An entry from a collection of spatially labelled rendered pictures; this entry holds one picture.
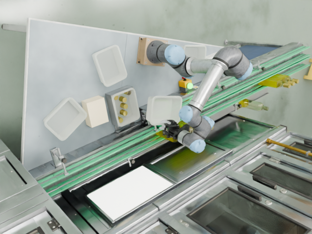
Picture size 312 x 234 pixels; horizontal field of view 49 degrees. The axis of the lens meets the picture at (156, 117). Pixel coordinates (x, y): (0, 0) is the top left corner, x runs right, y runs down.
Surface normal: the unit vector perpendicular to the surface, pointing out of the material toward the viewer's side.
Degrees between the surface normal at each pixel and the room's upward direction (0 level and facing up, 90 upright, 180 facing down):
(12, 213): 90
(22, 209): 90
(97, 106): 0
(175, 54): 9
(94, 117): 0
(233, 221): 90
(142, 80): 0
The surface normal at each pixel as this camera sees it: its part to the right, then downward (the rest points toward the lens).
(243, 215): -0.16, -0.90
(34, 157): 0.59, 0.23
